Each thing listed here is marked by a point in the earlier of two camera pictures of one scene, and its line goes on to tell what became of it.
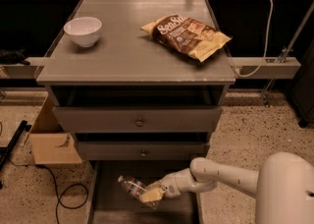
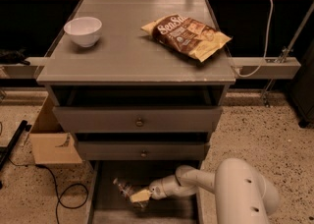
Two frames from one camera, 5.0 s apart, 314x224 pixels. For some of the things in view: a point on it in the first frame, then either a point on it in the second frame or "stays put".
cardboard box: x=50 y=143 stays put
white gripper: x=170 y=184 stays put
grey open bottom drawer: x=110 y=202 stays put
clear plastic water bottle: x=134 y=188 → x=126 y=192
